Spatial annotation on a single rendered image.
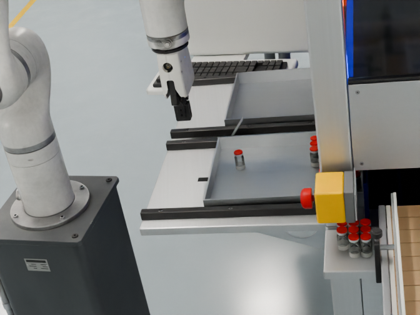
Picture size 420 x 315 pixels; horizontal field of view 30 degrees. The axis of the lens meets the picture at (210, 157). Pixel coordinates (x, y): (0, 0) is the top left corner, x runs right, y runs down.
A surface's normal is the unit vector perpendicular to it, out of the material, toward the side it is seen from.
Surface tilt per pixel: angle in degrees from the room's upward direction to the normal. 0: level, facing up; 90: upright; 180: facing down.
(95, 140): 0
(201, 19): 90
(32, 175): 90
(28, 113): 28
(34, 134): 82
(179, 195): 0
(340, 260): 0
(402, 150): 90
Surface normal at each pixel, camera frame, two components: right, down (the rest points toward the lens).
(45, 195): 0.27, 0.48
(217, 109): -0.15, -0.84
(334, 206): -0.15, 0.54
